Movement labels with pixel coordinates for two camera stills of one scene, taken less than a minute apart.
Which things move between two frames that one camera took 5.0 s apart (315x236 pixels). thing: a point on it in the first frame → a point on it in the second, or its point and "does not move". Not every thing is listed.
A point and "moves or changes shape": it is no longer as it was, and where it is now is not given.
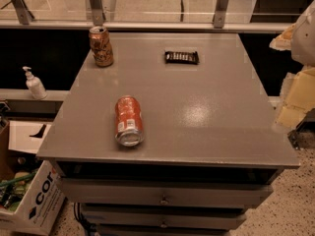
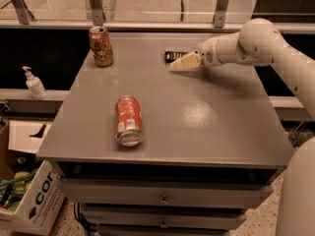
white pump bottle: x=34 y=86 does not move
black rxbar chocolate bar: x=181 y=57 moves or changes shape
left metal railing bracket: x=23 y=13 does not move
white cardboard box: x=39 y=206 does not move
